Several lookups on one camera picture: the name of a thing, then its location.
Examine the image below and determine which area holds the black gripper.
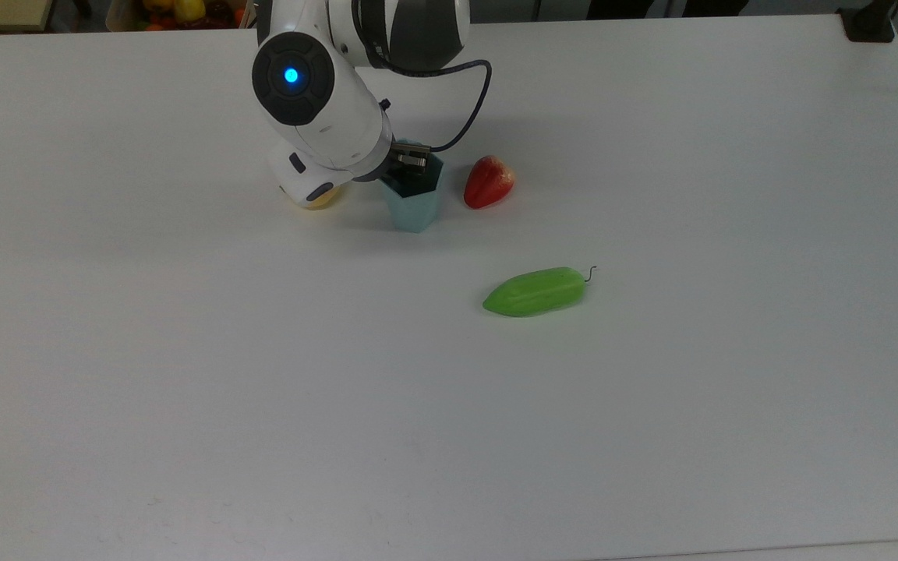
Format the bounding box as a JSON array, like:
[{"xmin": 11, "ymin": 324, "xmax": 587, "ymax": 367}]
[{"xmin": 377, "ymin": 144, "xmax": 431, "ymax": 184}]

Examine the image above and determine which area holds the light blue angular mug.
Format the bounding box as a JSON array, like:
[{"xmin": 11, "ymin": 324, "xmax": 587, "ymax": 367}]
[{"xmin": 379, "ymin": 139, "xmax": 447, "ymax": 234}]

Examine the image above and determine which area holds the red toy strawberry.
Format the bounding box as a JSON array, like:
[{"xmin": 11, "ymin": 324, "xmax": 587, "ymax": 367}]
[{"xmin": 463, "ymin": 154, "xmax": 517, "ymax": 210}]

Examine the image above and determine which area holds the orange yellow toy peach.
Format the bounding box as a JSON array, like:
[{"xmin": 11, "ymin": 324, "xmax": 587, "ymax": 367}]
[{"xmin": 287, "ymin": 183, "xmax": 347, "ymax": 211}]

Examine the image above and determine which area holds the green toy fruit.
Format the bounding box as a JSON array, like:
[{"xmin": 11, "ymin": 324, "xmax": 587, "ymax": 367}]
[{"xmin": 482, "ymin": 266, "xmax": 598, "ymax": 319}]

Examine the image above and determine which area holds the bin of toy fruit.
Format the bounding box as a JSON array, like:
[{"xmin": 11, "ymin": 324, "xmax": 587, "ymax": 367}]
[{"xmin": 104, "ymin": 0, "xmax": 255, "ymax": 32}]

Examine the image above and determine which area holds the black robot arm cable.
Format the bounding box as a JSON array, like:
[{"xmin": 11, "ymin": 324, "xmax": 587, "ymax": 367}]
[{"xmin": 352, "ymin": 0, "xmax": 493, "ymax": 154}]

